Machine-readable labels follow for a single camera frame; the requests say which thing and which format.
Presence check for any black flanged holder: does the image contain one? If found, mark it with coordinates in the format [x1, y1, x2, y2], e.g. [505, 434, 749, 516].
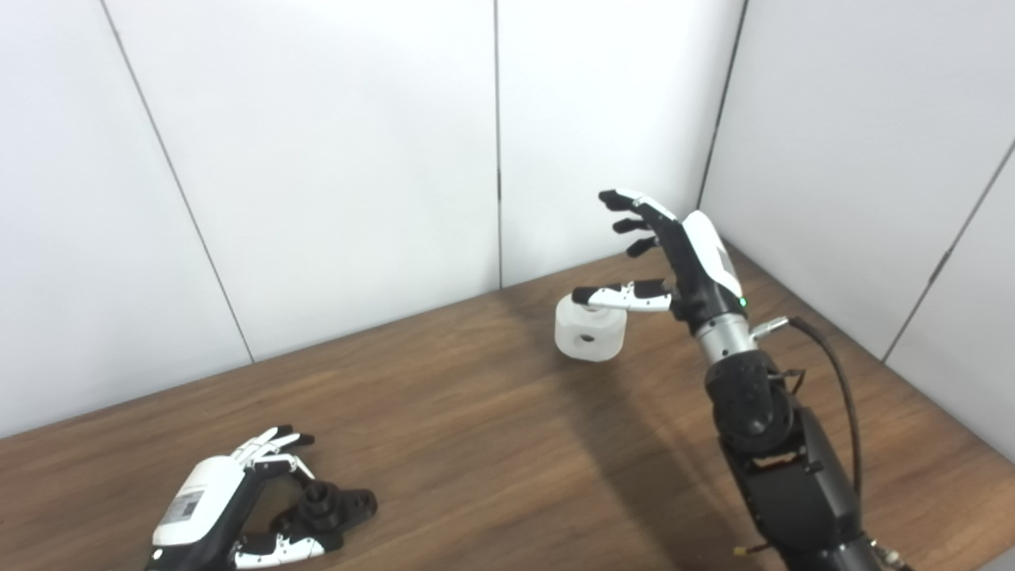
[270, 480, 378, 548]

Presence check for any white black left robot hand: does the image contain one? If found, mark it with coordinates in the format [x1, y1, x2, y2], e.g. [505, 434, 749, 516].
[147, 426, 346, 571]

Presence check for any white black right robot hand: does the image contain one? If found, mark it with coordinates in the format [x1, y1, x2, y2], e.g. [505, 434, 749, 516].
[571, 189, 750, 328]

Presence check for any round white piece with holes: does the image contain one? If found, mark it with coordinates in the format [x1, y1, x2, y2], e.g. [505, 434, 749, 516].
[554, 293, 627, 363]

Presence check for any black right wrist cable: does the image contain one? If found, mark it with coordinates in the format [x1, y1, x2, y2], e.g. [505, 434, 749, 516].
[749, 316, 865, 500]

